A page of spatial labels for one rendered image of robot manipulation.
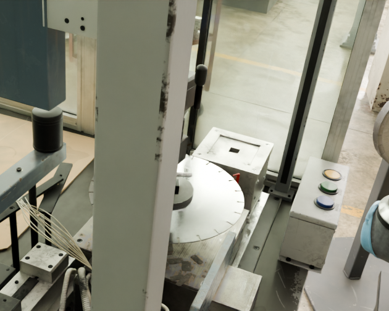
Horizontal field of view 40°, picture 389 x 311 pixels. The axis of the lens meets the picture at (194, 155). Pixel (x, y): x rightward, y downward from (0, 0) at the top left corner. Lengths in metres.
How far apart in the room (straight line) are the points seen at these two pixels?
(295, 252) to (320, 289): 1.09
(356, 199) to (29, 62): 2.45
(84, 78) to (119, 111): 1.39
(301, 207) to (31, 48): 0.72
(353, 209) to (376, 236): 1.78
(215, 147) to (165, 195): 1.12
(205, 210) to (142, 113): 0.84
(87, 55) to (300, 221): 0.80
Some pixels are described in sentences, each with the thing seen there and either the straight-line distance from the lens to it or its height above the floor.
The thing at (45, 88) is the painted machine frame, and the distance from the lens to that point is 0.83.
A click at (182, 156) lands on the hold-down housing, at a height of 1.09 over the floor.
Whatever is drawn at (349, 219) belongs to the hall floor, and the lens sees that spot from 2.88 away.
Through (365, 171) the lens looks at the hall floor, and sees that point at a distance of 3.36.
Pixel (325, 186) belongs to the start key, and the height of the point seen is 0.91.
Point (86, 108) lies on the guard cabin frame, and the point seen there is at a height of 0.84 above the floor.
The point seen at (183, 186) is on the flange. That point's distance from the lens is 1.14.
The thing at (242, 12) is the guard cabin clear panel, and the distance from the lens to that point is 1.43.
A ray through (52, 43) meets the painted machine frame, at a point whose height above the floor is 1.32.
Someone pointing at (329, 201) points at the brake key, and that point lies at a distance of 1.29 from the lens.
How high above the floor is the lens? 1.60
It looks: 31 degrees down
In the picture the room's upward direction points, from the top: 8 degrees clockwise
